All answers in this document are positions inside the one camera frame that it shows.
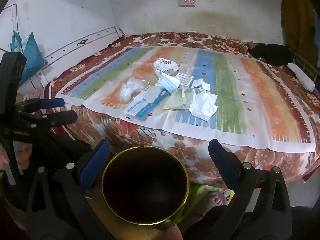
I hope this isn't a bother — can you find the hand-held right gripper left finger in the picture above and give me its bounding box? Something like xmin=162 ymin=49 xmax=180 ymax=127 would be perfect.
xmin=26 ymin=139 xmax=118 ymax=240

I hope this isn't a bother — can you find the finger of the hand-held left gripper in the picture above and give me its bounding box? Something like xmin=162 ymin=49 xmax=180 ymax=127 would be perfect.
xmin=15 ymin=97 xmax=65 ymax=111
xmin=19 ymin=110 xmax=78 ymax=131

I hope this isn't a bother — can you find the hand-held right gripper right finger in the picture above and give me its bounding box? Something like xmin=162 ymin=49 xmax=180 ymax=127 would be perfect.
xmin=205 ymin=139 xmax=293 ymax=240

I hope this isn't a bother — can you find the round gold metal bin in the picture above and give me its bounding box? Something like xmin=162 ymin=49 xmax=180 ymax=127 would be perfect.
xmin=84 ymin=145 xmax=190 ymax=240

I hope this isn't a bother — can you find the white tissue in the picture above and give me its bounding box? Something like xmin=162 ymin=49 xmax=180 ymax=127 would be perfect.
xmin=189 ymin=90 xmax=218 ymax=122

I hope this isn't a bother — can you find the yellow-green paper sheet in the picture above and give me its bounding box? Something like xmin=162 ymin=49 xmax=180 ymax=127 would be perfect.
xmin=162 ymin=91 xmax=197 ymax=111

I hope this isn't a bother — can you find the clear plastic cup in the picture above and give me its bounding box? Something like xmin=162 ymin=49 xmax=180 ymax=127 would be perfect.
xmin=119 ymin=77 xmax=145 ymax=103

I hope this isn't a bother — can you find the blue white box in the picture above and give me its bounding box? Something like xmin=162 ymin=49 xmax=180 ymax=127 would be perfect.
xmin=123 ymin=86 xmax=173 ymax=122

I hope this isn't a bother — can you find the small white packet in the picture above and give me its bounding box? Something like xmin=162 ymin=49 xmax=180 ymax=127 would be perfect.
xmin=191 ymin=78 xmax=211 ymax=92

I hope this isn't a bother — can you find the small cardboard box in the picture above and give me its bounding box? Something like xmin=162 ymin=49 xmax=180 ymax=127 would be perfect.
xmin=175 ymin=72 xmax=194 ymax=88

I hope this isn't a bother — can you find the blue face mask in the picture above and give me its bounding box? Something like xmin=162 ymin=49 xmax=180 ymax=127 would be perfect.
xmin=158 ymin=74 xmax=182 ymax=95

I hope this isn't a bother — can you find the white printed plastic bag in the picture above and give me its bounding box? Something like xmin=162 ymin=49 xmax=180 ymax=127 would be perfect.
xmin=153 ymin=57 xmax=179 ymax=78

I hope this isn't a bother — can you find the person's left hand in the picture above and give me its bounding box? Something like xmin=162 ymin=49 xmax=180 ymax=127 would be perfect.
xmin=0 ymin=141 xmax=34 ymax=179

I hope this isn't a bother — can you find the person's right hand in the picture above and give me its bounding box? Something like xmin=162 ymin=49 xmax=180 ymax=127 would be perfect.
xmin=164 ymin=224 xmax=182 ymax=240

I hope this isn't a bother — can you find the teal cloth bag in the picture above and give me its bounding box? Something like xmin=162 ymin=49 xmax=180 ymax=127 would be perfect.
xmin=7 ymin=30 xmax=48 ymax=87

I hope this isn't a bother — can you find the green floral floor mat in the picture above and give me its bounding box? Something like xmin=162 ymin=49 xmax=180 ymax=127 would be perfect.
xmin=185 ymin=184 xmax=235 ymax=220

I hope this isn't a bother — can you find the person's foot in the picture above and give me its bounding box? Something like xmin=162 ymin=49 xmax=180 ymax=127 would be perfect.
xmin=202 ymin=191 xmax=227 ymax=215

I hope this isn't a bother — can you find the floral brown blanket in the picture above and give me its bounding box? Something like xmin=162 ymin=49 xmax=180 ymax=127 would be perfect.
xmin=44 ymin=31 xmax=320 ymax=184

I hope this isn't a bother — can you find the white bed headboard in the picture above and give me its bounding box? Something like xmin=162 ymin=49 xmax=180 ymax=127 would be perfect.
xmin=32 ymin=26 xmax=125 ymax=88

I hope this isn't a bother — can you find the striped colourful mat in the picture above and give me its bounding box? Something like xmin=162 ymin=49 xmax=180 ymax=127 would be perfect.
xmin=54 ymin=45 xmax=317 ymax=153

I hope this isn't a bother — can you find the white pillow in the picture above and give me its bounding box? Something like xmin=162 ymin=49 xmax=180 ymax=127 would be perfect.
xmin=287 ymin=63 xmax=316 ymax=92

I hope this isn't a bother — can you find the black cloth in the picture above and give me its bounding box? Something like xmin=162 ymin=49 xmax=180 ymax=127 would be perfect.
xmin=247 ymin=43 xmax=295 ymax=67

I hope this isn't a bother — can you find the yellow hanging cloth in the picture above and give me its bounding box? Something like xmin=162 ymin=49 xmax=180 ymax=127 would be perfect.
xmin=281 ymin=0 xmax=318 ymax=63

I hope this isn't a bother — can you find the metal bed rail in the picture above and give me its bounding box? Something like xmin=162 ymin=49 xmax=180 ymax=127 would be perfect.
xmin=292 ymin=52 xmax=320 ymax=93

